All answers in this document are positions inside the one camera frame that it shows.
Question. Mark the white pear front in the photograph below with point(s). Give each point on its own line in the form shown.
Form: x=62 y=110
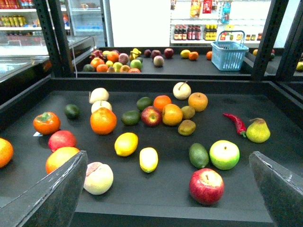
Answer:
x=99 y=104

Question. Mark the glass freezer chest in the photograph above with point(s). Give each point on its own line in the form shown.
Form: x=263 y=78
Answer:
x=18 y=52

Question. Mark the yellow green pear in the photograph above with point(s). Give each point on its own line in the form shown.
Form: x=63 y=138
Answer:
x=258 y=131

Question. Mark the drinks shelf left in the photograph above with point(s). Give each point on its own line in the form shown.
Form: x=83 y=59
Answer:
x=19 y=17

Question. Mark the white price tag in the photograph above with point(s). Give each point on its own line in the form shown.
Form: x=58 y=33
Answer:
x=37 y=134

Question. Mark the white round pear back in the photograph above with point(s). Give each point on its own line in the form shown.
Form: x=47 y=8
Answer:
x=182 y=90

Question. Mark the orange grapefruit front left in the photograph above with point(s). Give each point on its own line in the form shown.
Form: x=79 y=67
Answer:
x=59 y=157

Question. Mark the small orange tangerine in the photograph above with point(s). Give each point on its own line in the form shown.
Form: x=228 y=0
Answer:
x=161 y=101

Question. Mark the orange fruit far left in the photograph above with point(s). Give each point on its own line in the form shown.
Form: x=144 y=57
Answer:
x=6 y=152

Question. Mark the brown kiwi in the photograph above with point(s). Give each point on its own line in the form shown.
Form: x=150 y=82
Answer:
x=188 y=112
x=186 y=128

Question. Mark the pale peach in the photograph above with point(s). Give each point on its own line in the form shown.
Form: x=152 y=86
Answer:
x=99 y=178

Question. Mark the large red apple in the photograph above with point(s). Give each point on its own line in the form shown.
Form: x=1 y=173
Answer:
x=206 y=186

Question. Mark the green avocado near apple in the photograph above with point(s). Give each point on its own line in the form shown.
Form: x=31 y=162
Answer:
x=198 y=155

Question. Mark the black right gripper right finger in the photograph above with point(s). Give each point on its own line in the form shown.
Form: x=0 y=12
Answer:
x=281 y=190

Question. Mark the black shelf post right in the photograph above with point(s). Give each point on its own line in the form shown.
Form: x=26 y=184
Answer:
x=272 y=25

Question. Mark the orange persimmon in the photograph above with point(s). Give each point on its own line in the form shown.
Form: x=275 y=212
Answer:
x=47 y=123

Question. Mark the brown kiwi front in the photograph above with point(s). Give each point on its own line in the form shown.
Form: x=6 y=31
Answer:
x=186 y=128

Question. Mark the small red yellow apple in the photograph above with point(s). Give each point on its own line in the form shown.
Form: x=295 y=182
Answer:
x=151 y=116

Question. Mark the large orange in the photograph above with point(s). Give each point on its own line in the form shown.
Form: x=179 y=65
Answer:
x=103 y=121

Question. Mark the red chili pepper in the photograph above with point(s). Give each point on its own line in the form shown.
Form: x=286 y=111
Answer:
x=239 y=124

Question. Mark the oval yellow lemon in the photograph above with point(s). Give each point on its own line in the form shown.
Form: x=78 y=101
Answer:
x=148 y=159

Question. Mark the green lime back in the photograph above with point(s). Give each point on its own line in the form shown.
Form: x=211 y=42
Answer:
x=144 y=102

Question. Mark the brown kiwi back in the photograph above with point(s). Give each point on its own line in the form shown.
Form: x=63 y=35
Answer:
x=188 y=112

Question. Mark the dark sauce bottles row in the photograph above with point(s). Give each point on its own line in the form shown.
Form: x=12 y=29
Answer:
x=194 y=32

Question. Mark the yellow orange fruit centre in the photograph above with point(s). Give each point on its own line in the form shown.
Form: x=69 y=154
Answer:
x=171 y=115

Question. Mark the black shelf post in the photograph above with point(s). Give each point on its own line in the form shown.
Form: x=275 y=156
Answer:
x=51 y=21
x=272 y=25

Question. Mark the blue shopping basket far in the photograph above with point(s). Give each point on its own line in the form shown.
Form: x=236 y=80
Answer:
x=228 y=55

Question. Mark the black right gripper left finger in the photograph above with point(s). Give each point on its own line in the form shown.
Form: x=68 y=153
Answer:
x=52 y=201

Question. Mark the black fruit shelf tray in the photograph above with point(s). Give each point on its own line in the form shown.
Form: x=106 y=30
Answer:
x=160 y=198

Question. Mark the small dark green lime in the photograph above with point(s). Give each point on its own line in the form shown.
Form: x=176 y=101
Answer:
x=71 y=111

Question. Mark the golden round pear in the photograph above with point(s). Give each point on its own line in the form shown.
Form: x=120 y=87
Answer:
x=198 y=101

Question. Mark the round yellow lemon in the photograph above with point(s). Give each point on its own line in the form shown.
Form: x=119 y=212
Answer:
x=126 y=144

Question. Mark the black shelf post left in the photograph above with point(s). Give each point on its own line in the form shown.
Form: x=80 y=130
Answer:
x=51 y=21

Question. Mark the pile of far fruits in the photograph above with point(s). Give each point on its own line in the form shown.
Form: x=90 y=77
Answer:
x=119 y=61

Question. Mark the white pear back left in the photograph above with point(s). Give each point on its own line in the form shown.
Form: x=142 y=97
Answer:
x=98 y=94

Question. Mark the green apple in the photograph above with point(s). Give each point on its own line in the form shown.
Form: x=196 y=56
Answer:
x=224 y=154

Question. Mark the green lime centre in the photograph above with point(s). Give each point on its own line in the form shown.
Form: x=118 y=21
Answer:
x=130 y=118

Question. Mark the far black shelf tray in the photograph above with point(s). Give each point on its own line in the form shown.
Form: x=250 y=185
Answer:
x=186 y=69

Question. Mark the red peach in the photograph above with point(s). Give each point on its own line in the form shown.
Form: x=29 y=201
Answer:
x=61 y=139

